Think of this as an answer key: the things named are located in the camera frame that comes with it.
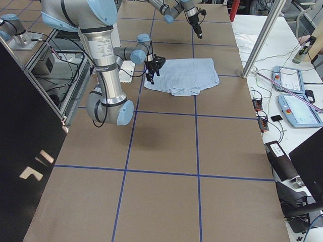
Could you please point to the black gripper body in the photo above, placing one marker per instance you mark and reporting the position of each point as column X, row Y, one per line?
column 195, row 21
column 151, row 67

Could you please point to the light blue button shirt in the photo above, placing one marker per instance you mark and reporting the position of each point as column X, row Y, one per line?
column 185, row 77

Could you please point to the spare robot base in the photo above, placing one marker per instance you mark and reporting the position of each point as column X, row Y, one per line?
column 13, row 32

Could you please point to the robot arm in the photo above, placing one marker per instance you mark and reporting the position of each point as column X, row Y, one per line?
column 189, row 9
column 107, row 103

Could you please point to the red tube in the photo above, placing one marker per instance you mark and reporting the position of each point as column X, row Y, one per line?
column 234, row 9

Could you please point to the clear plastic bag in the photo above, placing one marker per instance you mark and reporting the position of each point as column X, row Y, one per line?
column 245, row 42

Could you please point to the reacher grabber stick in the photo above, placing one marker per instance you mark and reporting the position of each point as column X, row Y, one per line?
column 289, row 92

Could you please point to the orange circuit board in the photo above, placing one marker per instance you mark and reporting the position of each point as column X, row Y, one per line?
column 263, row 123
column 257, row 104

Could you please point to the upper teach pendant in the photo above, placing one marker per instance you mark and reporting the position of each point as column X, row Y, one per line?
column 290, row 78

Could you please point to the teach pendant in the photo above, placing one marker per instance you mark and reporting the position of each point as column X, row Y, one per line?
column 297, row 112
column 290, row 78

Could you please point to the grey control box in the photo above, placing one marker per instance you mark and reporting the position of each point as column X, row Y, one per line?
column 45, row 64

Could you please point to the small black device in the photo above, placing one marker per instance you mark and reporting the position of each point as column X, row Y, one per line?
column 276, row 118

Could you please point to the lower teach pendant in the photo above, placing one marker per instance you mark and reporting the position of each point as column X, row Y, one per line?
column 297, row 112

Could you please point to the black roll with label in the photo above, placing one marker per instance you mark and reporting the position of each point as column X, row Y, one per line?
column 279, row 161

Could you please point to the black monitor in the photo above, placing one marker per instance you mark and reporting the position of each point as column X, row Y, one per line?
column 307, row 160

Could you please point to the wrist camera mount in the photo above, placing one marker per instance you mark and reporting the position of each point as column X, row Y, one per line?
column 201, row 12
column 158, row 62

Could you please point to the white pedestal column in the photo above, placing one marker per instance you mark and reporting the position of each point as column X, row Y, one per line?
column 126, row 67

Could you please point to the aluminium frame post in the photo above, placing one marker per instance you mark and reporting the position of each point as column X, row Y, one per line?
column 265, row 31

